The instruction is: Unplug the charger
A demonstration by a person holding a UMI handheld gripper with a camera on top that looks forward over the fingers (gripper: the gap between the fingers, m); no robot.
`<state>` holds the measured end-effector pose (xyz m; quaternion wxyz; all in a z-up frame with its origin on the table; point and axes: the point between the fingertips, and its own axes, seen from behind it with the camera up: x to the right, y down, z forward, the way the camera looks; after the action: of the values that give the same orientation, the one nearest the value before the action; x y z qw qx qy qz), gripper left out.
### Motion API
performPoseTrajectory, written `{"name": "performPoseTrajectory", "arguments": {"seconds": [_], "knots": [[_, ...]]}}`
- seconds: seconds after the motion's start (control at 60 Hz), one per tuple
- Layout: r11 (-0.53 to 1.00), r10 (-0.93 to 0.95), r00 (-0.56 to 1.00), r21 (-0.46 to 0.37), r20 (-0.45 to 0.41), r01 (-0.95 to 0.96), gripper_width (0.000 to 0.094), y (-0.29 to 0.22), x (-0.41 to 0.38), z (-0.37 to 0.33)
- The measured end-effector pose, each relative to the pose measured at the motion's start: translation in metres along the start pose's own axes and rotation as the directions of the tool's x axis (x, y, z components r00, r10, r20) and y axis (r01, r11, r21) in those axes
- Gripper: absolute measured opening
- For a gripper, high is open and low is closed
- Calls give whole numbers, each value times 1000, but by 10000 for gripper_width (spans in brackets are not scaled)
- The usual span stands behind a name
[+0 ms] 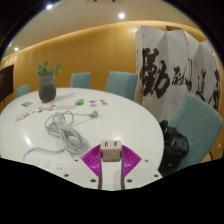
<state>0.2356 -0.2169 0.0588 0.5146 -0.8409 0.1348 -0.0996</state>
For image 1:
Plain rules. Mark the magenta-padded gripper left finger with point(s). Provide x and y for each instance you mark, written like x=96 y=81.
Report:
x=91 y=160

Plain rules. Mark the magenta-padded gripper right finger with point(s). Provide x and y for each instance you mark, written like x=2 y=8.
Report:
x=130 y=160

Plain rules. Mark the small beige charger block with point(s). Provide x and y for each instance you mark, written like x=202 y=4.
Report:
x=111 y=150

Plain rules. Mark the white power strip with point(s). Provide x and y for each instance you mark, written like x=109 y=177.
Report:
x=50 y=163

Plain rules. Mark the black bag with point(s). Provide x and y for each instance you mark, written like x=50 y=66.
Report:
x=173 y=146

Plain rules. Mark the small colourful badges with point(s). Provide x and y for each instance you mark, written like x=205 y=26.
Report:
x=104 y=103

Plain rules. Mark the small green object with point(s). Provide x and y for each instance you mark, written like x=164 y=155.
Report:
x=79 y=102

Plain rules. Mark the small white socket bar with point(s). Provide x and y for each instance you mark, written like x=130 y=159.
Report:
x=66 y=105

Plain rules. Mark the teal chair with bag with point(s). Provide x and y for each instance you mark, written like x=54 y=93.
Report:
x=200 y=126

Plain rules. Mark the row of colourful small cards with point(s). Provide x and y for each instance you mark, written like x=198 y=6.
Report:
x=22 y=116

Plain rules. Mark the potted plant in grey vase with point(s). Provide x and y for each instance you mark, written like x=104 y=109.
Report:
x=46 y=90

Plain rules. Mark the dark flat card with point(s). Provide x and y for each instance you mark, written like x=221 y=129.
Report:
x=27 y=103

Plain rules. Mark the white folding screen with calligraphy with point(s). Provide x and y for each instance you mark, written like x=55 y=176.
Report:
x=166 y=60

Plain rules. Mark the black flat screen monitor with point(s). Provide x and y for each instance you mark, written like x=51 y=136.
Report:
x=6 y=83

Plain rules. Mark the round ceiling lights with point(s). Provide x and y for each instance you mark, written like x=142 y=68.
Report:
x=121 y=15

